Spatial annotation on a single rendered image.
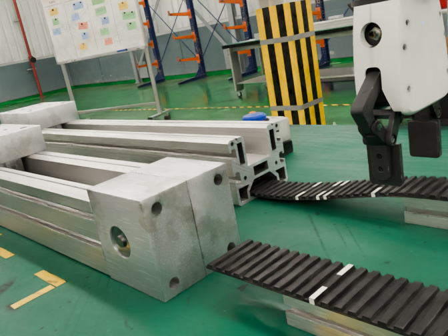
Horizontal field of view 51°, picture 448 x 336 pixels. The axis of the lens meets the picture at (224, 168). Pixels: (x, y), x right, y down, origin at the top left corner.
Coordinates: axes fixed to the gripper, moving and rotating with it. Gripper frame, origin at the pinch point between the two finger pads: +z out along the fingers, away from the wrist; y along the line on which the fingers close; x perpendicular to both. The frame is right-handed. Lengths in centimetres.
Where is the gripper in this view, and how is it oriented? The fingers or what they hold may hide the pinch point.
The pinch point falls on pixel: (406, 158)
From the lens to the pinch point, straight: 49.9
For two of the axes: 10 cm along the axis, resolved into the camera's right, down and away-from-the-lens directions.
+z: 1.8, 9.5, 2.7
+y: 7.0, -3.2, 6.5
